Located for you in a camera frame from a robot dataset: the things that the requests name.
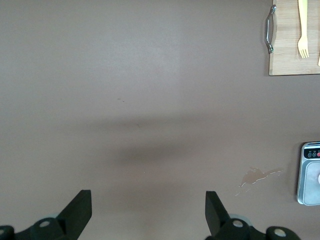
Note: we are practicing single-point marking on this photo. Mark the silver digital kitchen scale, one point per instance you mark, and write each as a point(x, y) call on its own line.
point(310, 190)

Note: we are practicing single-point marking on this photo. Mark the brown table cover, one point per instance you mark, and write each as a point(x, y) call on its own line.
point(75, 75)

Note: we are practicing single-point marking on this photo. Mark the yellow plastic fork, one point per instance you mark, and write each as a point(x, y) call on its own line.
point(303, 25)

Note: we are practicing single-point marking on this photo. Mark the brown sauce spill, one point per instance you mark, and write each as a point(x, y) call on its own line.
point(252, 177)

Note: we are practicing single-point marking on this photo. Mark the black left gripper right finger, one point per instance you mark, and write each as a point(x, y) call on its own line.
point(215, 215)

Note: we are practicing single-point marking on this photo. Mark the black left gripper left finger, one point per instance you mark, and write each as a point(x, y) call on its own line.
point(75, 215)

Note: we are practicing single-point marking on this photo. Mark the pink plastic cup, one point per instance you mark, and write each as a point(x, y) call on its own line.
point(319, 178)

